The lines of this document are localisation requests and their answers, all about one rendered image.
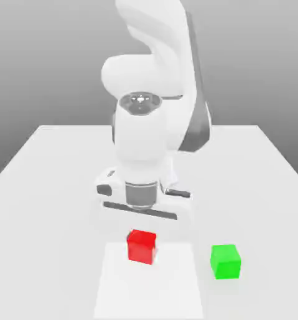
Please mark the small red cube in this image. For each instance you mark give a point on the small red cube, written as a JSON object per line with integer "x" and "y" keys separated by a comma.
{"x": 141, "y": 247}

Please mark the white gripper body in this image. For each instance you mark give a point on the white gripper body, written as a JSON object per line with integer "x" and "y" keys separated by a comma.
{"x": 163, "y": 217}

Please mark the small green cube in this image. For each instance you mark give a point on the small green cube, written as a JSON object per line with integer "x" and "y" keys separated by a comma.
{"x": 225, "y": 262}

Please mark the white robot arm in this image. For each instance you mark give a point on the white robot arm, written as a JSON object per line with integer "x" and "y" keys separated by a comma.
{"x": 143, "y": 135}

